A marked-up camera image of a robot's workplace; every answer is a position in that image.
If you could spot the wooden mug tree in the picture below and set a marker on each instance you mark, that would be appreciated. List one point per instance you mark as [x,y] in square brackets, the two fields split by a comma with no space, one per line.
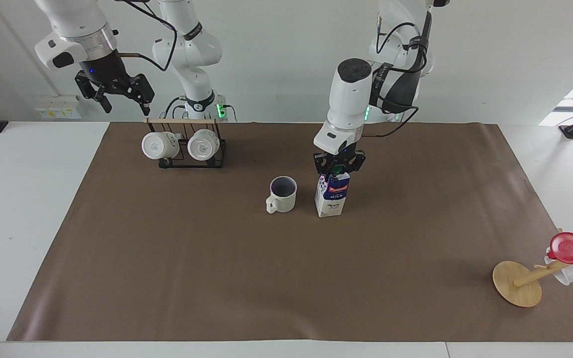
[515,283]

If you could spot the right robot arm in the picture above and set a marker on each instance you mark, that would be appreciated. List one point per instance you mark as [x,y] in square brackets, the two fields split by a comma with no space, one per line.
[194,47]

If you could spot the white and blue milk carton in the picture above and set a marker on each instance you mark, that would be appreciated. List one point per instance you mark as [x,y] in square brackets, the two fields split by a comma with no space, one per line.
[332,196]

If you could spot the white wall socket box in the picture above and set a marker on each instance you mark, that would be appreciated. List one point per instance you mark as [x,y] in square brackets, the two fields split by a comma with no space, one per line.
[57,108]

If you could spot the white mug with dark inside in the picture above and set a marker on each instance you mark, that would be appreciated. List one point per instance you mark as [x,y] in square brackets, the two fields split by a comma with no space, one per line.
[285,199]

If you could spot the white plastic cup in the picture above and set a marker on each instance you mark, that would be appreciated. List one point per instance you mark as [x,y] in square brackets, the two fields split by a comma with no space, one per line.
[567,276]

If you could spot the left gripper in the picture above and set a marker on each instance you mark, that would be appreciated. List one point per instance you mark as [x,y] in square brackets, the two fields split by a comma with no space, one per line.
[341,159]

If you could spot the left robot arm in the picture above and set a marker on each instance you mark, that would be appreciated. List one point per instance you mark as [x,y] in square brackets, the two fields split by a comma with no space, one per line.
[343,99]

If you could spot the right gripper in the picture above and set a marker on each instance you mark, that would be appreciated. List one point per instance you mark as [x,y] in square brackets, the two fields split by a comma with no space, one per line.
[105,69]

